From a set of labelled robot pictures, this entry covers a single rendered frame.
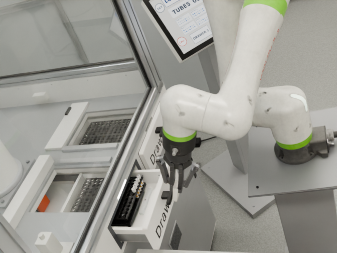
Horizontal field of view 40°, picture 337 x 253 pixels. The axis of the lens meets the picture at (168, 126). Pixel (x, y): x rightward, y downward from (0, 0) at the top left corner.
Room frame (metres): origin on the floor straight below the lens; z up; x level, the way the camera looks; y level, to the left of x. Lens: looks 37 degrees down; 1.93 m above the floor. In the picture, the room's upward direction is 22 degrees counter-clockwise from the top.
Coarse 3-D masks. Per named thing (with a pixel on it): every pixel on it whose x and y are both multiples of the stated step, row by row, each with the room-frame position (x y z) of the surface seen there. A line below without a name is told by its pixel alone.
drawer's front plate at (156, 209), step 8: (168, 168) 1.15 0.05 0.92; (160, 176) 1.12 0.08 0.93; (176, 176) 1.17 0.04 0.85; (160, 184) 1.09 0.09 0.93; (168, 184) 1.12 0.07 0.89; (160, 192) 1.06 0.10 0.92; (152, 200) 1.03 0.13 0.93; (160, 200) 1.04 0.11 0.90; (152, 208) 1.00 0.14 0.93; (160, 208) 1.03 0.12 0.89; (152, 216) 0.98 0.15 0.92; (160, 216) 1.01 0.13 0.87; (168, 216) 1.05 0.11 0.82; (144, 224) 0.95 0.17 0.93; (152, 224) 0.96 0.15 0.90; (160, 224) 0.99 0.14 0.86; (144, 232) 0.94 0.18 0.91; (152, 232) 0.95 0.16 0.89; (152, 240) 0.94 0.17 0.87; (160, 240) 0.96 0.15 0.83
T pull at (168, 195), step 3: (162, 192) 1.07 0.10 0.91; (165, 192) 1.06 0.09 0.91; (168, 192) 1.06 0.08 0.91; (171, 192) 1.05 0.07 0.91; (162, 195) 1.05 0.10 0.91; (165, 195) 1.05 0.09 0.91; (168, 195) 1.04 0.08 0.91; (171, 195) 1.04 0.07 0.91; (162, 198) 1.05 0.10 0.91; (165, 198) 1.04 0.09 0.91; (168, 198) 1.03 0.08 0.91; (171, 198) 1.03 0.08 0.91; (168, 201) 1.02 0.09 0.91; (171, 201) 1.02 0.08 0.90; (168, 204) 1.01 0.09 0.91
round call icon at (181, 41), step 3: (183, 36) 1.77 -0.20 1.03; (177, 39) 1.76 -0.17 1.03; (180, 39) 1.76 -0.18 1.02; (183, 39) 1.76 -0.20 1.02; (186, 39) 1.76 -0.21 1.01; (177, 42) 1.75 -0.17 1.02; (180, 42) 1.75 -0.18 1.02; (183, 42) 1.75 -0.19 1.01; (186, 42) 1.75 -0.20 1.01; (180, 45) 1.74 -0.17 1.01; (183, 45) 1.74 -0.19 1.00
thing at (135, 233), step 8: (144, 176) 1.21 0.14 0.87; (152, 176) 1.20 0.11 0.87; (152, 184) 1.20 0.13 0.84; (144, 192) 1.18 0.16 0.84; (152, 192) 1.16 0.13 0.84; (136, 216) 1.09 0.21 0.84; (144, 216) 1.07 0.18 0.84; (136, 224) 1.05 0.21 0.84; (120, 232) 1.01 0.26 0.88; (128, 232) 0.99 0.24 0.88; (136, 232) 0.98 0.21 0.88; (120, 240) 1.01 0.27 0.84; (128, 240) 1.00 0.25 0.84; (136, 240) 0.98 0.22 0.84; (144, 240) 0.97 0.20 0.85
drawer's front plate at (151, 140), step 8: (152, 120) 1.43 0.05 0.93; (160, 120) 1.45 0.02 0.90; (152, 128) 1.38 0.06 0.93; (152, 136) 1.36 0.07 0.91; (144, 144) 1.31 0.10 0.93; (152, 144) 1.34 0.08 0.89; (160, 144) 1.39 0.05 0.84; (144, 152) 1.28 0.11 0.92; (152, 152) 1.32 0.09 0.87; (160, 152) 1.36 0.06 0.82; (144, 160) 1.27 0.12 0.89; (152, 160) 1.30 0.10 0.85; (152, 168) 1.28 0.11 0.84
